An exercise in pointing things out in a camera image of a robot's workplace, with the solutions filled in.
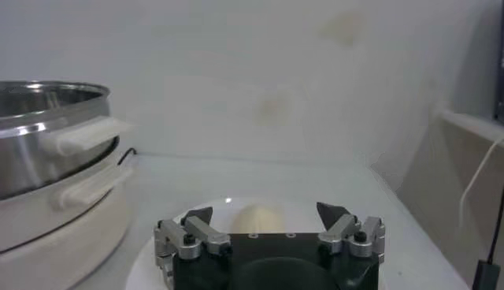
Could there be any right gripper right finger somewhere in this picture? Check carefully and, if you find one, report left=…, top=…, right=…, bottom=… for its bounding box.
left=316, top=202, right=387, bottom=265

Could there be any black cable with adapter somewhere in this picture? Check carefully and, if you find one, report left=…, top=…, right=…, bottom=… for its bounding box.
left=471, top=195, right=504, bottom=290

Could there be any white steamed baozi bun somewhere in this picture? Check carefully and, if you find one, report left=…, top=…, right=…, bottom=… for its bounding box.
left=230, top=204, right=284, bottom=234

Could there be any white laptop cable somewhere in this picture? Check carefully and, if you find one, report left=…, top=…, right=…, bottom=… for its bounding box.
left=458, top=135, right=504, bottom=234

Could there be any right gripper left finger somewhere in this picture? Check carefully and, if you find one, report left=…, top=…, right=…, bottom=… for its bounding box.
left=153, top=206, right=232, bottom=277

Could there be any black laptop with white cable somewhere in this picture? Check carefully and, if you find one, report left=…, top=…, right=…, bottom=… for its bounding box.
left=494, top=6, right=504, bottom=123

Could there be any white round plate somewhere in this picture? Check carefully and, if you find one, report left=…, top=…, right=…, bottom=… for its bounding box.
left=125, top=196, right=389, bottom=290

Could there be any black cooker power cord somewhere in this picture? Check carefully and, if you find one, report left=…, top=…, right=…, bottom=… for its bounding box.
left=117, top=147, right=139, bottom=166

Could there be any cream electric cooker base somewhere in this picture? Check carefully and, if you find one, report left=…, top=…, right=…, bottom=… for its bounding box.
left=0, top=151, right=135, bottom=290

